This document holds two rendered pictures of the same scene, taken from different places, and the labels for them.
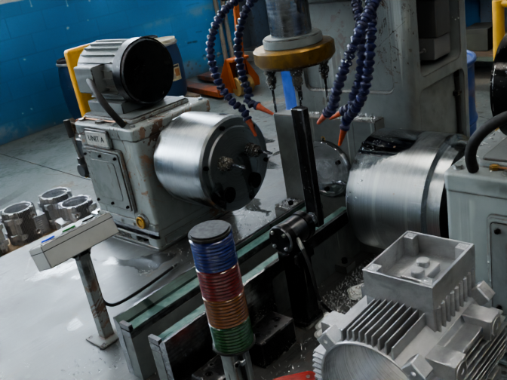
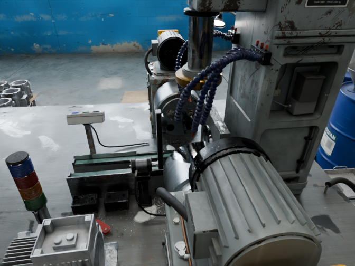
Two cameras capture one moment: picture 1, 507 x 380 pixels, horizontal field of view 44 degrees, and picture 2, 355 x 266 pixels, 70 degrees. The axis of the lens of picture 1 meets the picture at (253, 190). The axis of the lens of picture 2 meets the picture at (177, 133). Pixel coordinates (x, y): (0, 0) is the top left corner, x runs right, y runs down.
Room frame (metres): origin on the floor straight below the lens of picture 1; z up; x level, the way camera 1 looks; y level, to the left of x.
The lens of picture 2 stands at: (0.57, -0.63, 1.66)
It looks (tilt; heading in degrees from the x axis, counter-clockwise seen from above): 32 degrees down; 36
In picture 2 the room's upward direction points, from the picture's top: straight up
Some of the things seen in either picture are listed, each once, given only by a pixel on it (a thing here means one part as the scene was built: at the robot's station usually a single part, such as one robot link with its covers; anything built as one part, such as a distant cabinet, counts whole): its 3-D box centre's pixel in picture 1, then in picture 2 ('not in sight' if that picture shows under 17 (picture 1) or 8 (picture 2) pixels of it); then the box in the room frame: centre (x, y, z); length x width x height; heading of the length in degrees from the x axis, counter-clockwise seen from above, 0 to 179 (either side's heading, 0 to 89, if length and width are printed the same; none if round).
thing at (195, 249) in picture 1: (213, 248); (20, 165); (0.77, 0.07, 1.19); 0.06 x 0.06 x 0.04
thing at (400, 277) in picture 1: (420, 279); (67, 243); (0.72, -0.20, 1.11); 0.12 x 0.11 x 0.07; 134
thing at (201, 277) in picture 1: (219, 277); (25, 177); (0.77, 0.07, 1.14); 0.06 x 0.06 x 0.04
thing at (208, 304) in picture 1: (225, 304); (30, 188); (0.77, 0.07, 1.10); 0.06 x 0.06 x 0.04
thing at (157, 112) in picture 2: (307, 168); (159, 141); (1.17, -0.11, 1.12); 0.04 x 0.03 x 0.26; 134
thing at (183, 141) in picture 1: (198, 157); (176, 103); (1.61, 0.13, 1.04); 0.37 x 0.25 x 0.25; 44
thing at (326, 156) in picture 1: (325, 169); (206, 140); (1.42, -0.18, 1.02); 0.15 x 0.02 x 0.15; 44
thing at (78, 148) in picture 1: (87, 147); not in sight; (1.82, 0.47, 1.07); 0.08 x 0.07 x 0.20; 134
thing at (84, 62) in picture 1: (118, 114); (165, 67); (1.79, 0.35, 1.16); 0.33 x 0.26 x 0.42; 44
